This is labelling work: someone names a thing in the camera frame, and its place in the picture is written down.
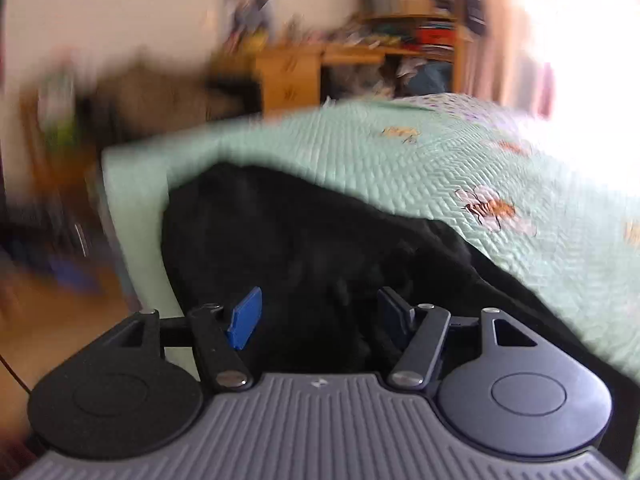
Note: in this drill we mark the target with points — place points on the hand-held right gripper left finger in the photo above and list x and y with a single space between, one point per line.
245 317

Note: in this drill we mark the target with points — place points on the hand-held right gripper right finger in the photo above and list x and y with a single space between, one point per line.
395 315

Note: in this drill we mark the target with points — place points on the black pants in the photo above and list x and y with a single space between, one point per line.
300 240

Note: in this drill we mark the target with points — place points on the green quilted bedspread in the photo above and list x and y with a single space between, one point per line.
400 170

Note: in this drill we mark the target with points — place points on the blue bag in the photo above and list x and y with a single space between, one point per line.
430 80

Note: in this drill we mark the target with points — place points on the wooden desk with drawers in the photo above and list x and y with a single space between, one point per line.
287 80

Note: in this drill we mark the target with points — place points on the brown cushions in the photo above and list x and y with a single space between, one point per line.
150 90

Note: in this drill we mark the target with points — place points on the wooden bookshelf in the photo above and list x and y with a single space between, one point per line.
460 70

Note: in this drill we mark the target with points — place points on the red box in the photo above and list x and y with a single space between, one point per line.
435 36

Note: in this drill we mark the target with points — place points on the pale sheer curtain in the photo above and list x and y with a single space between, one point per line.
510 35

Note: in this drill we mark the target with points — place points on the cardboard box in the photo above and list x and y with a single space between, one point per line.
416 6

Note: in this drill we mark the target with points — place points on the black hanging bag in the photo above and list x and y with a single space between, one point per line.
475 7

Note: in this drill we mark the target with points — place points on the wall poster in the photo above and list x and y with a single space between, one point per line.
250 15

